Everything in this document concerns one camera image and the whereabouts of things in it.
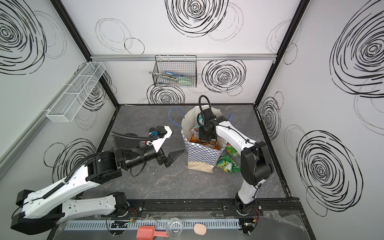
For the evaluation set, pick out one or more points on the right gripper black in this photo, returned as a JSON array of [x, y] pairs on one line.
[[205, 135]]

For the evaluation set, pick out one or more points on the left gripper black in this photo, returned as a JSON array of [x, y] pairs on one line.
[[163, 157]]

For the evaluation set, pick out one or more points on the teal Fox's candy bag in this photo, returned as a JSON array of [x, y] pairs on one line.
[[195, 130]]

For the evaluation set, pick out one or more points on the checkered paper bag blue handles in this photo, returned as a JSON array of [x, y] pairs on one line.
[[201, 158]]

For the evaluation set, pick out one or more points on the green snack packet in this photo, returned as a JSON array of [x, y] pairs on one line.
[[231, 150], [226, 164]]

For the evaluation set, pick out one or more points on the orange snack packet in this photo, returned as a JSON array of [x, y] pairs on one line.
[[211, 144]]

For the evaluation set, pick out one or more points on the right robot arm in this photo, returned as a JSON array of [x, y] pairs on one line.
[[256, 161]]

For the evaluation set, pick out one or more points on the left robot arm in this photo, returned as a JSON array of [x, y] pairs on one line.
[[41, 210]]

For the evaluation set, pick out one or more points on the pink oval sponge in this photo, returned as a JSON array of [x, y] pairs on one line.
[[200, 229]]

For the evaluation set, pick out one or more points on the pink plastic scoop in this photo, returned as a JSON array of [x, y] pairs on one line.
[[149, 232]]

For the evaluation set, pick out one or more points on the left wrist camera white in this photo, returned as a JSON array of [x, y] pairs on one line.
[[159, 136]]

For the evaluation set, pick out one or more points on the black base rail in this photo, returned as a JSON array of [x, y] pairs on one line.
[[225, 207]]

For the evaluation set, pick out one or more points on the black wire wall basket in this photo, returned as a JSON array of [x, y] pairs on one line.
[[185, 65]]

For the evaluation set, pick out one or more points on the items in wire basket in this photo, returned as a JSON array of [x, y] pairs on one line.
[[172, 79]]

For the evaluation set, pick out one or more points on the grey slotted cable duct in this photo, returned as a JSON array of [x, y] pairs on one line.
[[114, 225]]

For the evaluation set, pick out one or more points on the clear acrylic wall shelf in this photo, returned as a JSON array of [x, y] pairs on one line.
[[76, 92]]

